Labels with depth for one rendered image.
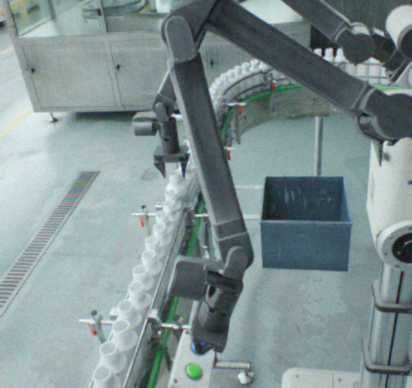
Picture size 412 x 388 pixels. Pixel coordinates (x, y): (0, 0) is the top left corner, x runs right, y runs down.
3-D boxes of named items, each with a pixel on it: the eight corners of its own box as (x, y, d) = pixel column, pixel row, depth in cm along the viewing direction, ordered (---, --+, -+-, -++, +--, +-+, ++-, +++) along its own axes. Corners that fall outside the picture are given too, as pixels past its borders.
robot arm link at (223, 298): (246, 293, 81) (245, 269, 85) (206, 284, 80) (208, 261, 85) (234, 320, 84) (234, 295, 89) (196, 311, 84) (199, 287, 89)
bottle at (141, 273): (134, 314, 128) (123, 268, 120) (154, 304, 131) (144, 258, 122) (144, 328, 124) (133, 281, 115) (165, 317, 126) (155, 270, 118)
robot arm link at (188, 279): (251, 250, 79) (244, 239, 88) (184, 233, 78) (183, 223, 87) (233, 318, 80) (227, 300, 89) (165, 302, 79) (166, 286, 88)
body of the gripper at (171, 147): (158, 150, 152) (154, 129, 148) (189, 150, 150) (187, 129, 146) (153, 160, 146) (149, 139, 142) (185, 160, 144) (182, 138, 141)
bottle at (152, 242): (167, 292, 134) (159, 247, 125) (147, 291, 135) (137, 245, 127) (173, 278, 139) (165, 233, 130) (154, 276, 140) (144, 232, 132)
